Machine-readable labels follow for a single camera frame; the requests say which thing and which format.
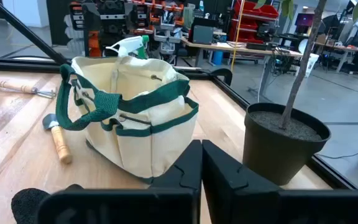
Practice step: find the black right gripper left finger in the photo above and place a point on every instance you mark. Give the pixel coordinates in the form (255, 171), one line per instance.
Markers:
(179, 186)

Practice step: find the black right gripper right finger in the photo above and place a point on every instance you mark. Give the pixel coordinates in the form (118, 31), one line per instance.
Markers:
(228, 186)

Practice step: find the green plant in black pot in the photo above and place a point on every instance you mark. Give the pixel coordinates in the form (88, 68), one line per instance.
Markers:
(278, 149)

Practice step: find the blue bin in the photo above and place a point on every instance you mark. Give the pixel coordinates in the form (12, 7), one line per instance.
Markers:
(217, 57)

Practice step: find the light wooden desk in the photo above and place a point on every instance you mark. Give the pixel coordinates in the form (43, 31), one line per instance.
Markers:
(222, 46)

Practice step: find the white bucket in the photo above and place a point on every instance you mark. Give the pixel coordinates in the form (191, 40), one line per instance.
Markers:
(311, 63)

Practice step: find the green spray bottle white trigger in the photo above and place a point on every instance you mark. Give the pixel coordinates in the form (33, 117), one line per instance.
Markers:
(129, 45)

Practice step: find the grey box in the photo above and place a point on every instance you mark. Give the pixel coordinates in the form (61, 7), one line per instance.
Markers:
(202, 34)

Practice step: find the red storage bin shelf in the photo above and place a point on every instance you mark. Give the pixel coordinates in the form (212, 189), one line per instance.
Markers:
(250, 18)

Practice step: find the orange black parts rack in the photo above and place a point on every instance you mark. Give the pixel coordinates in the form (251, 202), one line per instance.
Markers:
(117, 18)

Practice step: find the purple screen monitor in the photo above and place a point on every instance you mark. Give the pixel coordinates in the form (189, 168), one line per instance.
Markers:
(304, 19)

